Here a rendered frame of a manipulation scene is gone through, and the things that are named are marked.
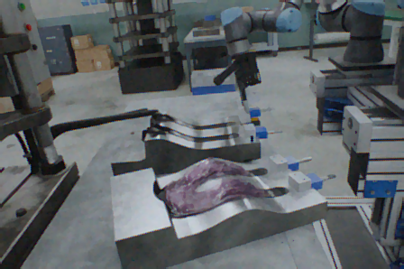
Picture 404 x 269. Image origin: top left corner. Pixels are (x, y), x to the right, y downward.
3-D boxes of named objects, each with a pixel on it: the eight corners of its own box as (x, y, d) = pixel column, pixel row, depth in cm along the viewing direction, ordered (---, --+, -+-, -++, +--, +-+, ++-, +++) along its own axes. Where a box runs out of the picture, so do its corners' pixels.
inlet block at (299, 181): (328, 179, 86) (329, 162, 84) (340, 188, 82) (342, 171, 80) (288, 190, 83) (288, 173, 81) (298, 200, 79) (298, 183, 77)
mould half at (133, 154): (249, 134, 126) (248, 103, 120) (261, 166, 102) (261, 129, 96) (129, 144, 128) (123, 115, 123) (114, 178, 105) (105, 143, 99)
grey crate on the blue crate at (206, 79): (234, 77, 454) (233, 67, 448) (234, 84, 416) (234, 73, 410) (193, 80, 460) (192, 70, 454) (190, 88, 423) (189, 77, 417)
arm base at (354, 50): (374, 54, 131) (378, 31, 127) (390, 61, 117) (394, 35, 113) (338, 57, 133) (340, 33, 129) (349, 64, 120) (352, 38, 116)
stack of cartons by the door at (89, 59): (115, 67, 751) (109, 32, 718) (112, 69, 721) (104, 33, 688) (83, 69, 760) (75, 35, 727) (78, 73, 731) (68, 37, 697)
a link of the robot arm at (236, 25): (248, 4, 102) (227, 8, 99) (254, 37, 105) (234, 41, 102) (234, 9, 109) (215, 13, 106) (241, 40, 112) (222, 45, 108)
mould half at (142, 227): (273, 170, 99) (273, 139, 95) (326, 218, 76) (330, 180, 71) (118, 209, 88) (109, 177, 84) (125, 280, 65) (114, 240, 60)
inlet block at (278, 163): (305, 162, 96) (306, 147, 94) (315, 170, 91) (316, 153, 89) (268, 171, 93) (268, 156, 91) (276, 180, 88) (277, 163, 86)
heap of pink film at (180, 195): (244, 167, 91) (243, 143, 88) (275, 200, 75) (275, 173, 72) (159, 188, 85) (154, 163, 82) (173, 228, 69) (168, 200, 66)
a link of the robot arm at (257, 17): (282, 30, 107) (259, 35, 103) (261, 29, 116) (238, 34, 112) (282, 5, 104) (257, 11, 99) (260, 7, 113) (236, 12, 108)
